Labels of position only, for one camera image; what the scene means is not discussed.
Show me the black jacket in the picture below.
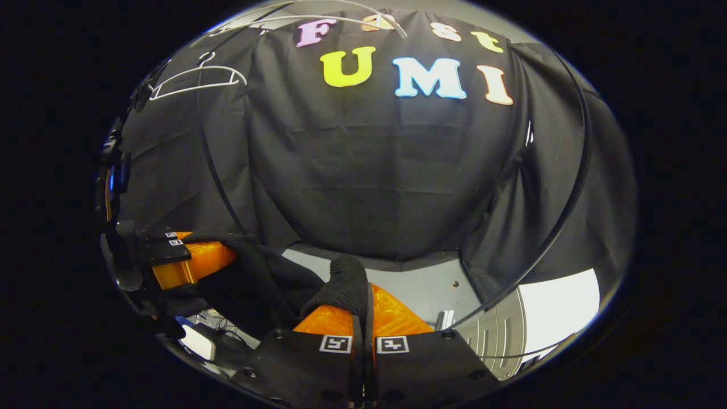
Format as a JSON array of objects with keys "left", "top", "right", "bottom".
[{"left": 165, "top": 232, "right": 371, "bottom": 341}]

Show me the black clothes rack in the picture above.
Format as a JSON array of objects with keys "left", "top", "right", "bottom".
[{"left": 196, "top": 34, "right": 592, "bottom": 313}]

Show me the white clothes hanger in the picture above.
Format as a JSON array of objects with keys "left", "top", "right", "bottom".
[
  {"left": 209, "top": 0, "right": 408, "bottom": 39},
  {"left": 149, "top": 51, "right": 248, "bottom": 102}
]

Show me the black backdrop cloth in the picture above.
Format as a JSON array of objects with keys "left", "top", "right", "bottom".
[{"left": 111, "top": 6, "right": 637, "bottom": 319}]

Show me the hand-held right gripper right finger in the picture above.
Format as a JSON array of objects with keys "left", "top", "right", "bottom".
[{"left": 363, "top": 283, "right": 502, "bottom": 409}]

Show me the white box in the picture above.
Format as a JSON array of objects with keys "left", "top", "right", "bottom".
[{"left": 181, "top": 325, "right": 218, "bottom": 361}]

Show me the grey metal cabinet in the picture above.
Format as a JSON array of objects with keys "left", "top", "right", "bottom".
[{"left": 454, "top": 290, "right": 530, "bottom": 378}]

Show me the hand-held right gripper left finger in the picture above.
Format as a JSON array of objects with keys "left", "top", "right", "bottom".
[{"left": 230, "top": 304, "right": 364, "bottom": 409}]

